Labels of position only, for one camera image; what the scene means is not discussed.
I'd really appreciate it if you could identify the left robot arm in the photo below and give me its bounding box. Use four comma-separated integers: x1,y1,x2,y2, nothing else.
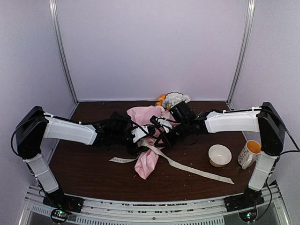
10,106,150,208

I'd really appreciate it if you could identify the cream printed ribbon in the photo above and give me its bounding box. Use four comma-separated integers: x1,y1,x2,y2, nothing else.
109,139,234,184

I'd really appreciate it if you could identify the pink wrapping paper sheet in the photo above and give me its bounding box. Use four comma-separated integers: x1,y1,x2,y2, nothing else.
127,105,173,180

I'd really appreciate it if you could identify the orange flower stem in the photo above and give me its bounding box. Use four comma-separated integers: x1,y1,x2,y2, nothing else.
155,94,166,106

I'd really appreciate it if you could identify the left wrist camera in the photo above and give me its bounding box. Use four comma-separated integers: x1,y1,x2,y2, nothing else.
131,126,156,143

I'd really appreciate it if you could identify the aluminium frame post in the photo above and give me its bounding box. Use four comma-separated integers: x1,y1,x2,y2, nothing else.
49,0,79,105
226,0,256,108

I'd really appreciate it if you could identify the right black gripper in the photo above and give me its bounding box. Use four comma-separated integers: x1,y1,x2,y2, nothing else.
154,121,191,150

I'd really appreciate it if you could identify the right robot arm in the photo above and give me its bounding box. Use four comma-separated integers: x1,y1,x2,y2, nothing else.
150,102,286,207

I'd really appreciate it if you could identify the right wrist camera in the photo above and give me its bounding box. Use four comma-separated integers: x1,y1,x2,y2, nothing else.
150,115,177,133

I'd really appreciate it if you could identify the round white bowl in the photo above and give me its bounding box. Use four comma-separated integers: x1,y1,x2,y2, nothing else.
208,144,232,168

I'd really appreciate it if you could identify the white mug yellow inside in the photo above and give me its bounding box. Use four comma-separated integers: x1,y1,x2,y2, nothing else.
237,140,261,170

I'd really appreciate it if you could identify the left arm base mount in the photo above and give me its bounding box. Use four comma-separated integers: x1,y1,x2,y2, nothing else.
43,195,84,213

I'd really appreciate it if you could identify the left aluminium frame post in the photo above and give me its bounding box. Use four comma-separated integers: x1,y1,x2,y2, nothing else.
49,0,79,105

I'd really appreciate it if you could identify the aluminium front rail base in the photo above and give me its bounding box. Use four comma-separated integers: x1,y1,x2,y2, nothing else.
17,184,291,225

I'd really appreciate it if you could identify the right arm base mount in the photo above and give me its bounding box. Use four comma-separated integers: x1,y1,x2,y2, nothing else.
224,194,265,212

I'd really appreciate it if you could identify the white flower stem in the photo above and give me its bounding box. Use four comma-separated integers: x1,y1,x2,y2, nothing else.
163,94,191,109

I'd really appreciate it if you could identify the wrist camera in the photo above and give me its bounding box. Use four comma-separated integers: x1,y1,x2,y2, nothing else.
131,126,156,143
150,115,177,133

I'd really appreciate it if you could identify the right aluminium frame post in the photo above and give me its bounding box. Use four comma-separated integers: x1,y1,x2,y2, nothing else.
226,0,256,108

